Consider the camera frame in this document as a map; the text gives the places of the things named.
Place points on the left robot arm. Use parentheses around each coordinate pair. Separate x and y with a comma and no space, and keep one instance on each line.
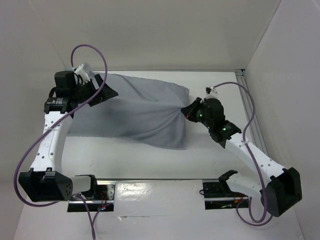
(44,181)

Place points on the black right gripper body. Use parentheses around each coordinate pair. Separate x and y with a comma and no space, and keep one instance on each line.
(195,109)

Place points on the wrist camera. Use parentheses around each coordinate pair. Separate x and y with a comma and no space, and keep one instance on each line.
(84,71)
(211,93)

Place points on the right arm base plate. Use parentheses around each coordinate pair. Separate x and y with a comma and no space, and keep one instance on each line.
(216,199)

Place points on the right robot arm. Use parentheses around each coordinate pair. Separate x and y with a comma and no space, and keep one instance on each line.
(281,188)

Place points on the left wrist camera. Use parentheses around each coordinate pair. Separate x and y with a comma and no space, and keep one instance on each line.
(84,71)

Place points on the aluminium frame rail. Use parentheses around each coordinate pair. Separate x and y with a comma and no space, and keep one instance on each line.
(254,128)

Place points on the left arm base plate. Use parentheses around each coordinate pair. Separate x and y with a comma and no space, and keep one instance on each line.
(101,198)

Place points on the grey pillowcase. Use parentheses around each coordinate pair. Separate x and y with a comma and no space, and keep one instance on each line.
(145,110)

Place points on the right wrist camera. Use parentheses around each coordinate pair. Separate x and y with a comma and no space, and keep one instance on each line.
(211,93)

